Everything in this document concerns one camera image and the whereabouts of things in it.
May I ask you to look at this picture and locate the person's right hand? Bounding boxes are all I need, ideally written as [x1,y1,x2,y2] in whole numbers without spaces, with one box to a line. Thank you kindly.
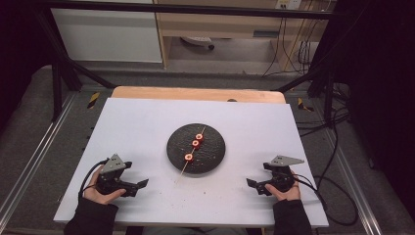
[264,170,301,202]

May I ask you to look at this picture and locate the thin wooden skewer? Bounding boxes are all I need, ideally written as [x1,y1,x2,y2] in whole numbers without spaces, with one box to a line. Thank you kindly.
[177,125,208,180]

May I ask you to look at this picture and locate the grey device with black wheel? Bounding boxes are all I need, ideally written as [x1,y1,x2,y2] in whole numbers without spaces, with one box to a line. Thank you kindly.
[180,35,216,51]

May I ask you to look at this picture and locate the light wooden shelf unit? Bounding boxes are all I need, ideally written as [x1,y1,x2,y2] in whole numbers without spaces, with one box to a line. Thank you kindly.
[153,0,328,71]

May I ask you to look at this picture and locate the black round plate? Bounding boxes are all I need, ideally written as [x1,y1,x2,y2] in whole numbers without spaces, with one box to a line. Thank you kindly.
[165,122,227,176]

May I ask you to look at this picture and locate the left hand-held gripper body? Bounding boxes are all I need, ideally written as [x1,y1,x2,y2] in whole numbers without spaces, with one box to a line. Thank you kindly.
[95,154,133,197]

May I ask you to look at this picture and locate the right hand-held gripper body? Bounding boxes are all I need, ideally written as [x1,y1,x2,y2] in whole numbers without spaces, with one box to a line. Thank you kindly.
[262,155,305,194]

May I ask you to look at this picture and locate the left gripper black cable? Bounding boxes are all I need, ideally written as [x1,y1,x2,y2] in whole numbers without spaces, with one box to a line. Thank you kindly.
[77,159,110,201]

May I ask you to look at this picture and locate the person's left hand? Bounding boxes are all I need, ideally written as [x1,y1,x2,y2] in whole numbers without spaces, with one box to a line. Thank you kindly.
[83,165,127,207]

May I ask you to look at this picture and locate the black metal frame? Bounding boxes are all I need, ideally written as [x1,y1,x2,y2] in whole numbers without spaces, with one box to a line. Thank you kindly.
[31,0,347,125]

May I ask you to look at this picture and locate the dark curtain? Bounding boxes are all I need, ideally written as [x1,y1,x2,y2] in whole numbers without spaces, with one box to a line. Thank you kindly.
[0,0,55,133]
[332,0,415,213]

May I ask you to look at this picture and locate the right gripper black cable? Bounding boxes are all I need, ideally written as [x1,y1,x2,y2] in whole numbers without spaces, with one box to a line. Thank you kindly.
[291,173,359,227]

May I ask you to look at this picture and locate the aluminium floor rail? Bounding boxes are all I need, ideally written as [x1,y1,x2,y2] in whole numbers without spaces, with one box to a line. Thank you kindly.
[325,128,384,235]
[0,93,78,223]

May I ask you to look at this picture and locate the white cabinet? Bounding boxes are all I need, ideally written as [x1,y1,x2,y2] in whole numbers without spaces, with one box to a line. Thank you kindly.
[50,7,163,64]

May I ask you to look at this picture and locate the white power strip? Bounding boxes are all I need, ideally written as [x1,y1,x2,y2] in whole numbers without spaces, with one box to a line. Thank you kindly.
[275,0,303,11]

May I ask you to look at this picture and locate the hanging black cables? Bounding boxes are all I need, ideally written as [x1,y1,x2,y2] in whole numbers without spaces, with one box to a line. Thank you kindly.
[261,0,327,78]

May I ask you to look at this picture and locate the wooden table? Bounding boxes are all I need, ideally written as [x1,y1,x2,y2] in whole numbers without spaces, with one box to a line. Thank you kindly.
[111,85,287,105]

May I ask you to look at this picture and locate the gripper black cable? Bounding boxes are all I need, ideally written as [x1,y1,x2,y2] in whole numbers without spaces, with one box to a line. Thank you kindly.
[77,159,110,201]
[291,173,359,227]

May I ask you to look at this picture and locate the black floor cables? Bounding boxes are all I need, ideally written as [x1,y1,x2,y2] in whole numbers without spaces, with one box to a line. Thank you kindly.
[294,82,352,139]

